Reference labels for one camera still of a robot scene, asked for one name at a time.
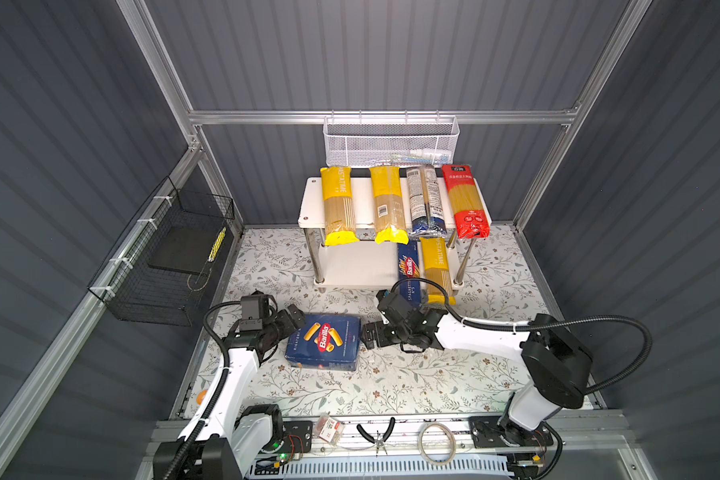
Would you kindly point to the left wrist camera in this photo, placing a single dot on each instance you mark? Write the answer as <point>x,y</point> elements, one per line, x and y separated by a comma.
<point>254,307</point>

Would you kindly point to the white two-tier shelf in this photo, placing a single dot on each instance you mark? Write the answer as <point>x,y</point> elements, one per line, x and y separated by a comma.
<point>366,265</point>

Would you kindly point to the yellow Pastatime bag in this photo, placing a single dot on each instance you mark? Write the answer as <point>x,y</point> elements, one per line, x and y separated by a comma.
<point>389,220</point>
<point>340,225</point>
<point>436,265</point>

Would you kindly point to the clear blue spaghetti bag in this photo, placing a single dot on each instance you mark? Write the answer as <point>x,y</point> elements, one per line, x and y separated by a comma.
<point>426,209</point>

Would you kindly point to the blue Barilla spaghetti box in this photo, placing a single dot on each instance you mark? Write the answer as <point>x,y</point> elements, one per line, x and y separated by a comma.
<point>408,270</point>

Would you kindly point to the orange round sticker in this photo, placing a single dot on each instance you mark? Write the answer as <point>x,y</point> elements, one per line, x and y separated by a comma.
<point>201,396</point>

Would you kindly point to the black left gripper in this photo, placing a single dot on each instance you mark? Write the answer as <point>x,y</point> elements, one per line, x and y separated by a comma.
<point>288,326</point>

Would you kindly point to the red spaghetti bag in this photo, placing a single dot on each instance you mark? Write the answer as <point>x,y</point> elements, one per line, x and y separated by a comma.
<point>471,219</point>

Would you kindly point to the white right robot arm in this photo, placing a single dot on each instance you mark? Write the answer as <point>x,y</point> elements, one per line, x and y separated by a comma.
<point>558,364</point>

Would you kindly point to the black wire basket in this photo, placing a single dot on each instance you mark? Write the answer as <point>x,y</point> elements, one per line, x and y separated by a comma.
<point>162,276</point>

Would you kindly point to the black handled pliers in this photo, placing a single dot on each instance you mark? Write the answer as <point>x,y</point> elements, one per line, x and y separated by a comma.
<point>379,439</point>

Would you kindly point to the dark blue pasta box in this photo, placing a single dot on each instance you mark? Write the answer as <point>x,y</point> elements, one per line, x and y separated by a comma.
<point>327,341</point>

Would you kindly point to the floral patterned table mat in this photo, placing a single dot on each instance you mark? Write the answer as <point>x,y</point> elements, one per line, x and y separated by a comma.
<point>498,285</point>

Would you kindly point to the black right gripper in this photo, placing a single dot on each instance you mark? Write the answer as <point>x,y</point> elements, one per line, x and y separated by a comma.
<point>377,328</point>

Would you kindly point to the small red white packet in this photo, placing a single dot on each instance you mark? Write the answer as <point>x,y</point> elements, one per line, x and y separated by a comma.
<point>329,429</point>

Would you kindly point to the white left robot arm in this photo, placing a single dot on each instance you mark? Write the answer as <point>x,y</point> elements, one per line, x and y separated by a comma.
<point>225,440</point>

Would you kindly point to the roll of clear tape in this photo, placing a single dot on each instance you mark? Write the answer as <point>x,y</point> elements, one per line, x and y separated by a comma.
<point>436,444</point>

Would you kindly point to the white wire mesh basket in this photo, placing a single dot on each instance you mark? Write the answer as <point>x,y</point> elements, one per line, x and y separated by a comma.
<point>362,142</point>

